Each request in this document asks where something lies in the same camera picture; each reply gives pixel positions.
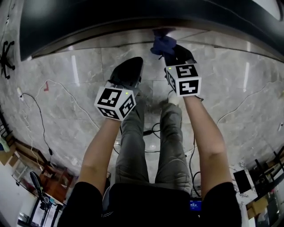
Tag person's black shirt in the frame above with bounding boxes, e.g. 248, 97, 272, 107
57, 181, 242, 227

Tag black square panel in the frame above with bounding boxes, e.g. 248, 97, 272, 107
233, 169, 252, 193

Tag white floor cable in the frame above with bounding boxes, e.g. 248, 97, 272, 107
216, 81, 280, 125
35, 79, 100, 129

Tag person's right forearm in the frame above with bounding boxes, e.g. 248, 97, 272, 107
183, 95, 233, 200

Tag person's grey trousers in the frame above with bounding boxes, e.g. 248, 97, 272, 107
114, 93, 193, 193

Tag black metal rack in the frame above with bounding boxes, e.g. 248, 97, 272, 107
252, 145, 284, 200

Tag white marbled board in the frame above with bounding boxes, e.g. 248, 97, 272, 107
230, 163, 258, 200

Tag black office chair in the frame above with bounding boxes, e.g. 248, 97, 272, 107
0, 40, 16, 80

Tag black device with blue screen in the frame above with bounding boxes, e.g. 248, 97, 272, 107
188, 200, 203, 213

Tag cardboard box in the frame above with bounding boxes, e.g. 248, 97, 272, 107
246, 196, 269, 220

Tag brown wooden furniture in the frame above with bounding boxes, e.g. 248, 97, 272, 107
0, 139, 74, 204

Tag black floor cable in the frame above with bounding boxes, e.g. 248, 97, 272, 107
143, 123, 162, 139

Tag person's left forearm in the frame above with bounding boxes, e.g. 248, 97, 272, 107
78, 117, 122, 197

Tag black oval-headed stand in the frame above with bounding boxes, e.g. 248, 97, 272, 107
30, 172, 58, 222

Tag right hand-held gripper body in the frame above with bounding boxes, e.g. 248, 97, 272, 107
164, 63, 202, 98

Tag white sink basin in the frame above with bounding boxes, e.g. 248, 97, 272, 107
252, 0, 284, 22

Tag black-topped wooden sink cabinet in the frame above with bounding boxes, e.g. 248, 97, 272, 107
19, 0, 284, 64

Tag blue cloth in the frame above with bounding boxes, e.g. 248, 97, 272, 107
150, 33, 178, 60

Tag person's white right shoe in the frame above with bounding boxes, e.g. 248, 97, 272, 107
168, 90, 181, 106

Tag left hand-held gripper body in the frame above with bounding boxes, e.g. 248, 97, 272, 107
94, 80, 140, 121

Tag black cable with adapter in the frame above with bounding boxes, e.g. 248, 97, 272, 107
20, 92, 54, 156

